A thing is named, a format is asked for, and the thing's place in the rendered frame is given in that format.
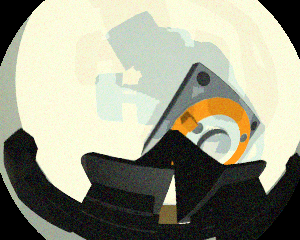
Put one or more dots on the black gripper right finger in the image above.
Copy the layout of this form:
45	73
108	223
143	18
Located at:
198	176

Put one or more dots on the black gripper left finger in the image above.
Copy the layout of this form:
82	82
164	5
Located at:
151	174

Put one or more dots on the grey square base plate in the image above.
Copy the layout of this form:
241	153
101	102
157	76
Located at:
200	82

